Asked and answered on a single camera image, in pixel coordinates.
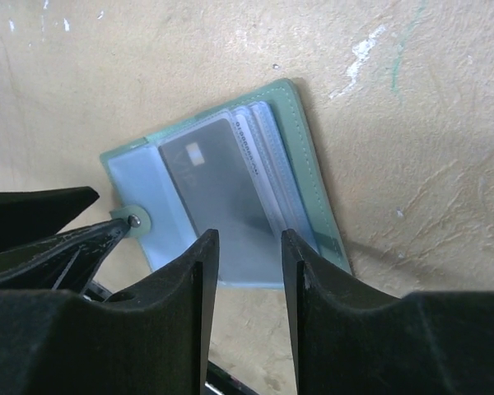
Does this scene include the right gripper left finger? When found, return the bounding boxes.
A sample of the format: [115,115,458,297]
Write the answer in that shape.
[0,230,219,394]

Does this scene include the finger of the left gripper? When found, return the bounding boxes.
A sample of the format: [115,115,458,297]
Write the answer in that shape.
[0,187,100,253]
[0,219,130,302]

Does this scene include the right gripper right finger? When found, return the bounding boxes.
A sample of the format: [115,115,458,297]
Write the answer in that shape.
[282,230,494,394]

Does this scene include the green card holder wallet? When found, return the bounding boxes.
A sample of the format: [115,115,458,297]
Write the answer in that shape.
[100,78,351,289]

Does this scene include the dark grey card in holder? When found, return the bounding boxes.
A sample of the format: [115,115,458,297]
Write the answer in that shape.
[158,117,282,287]

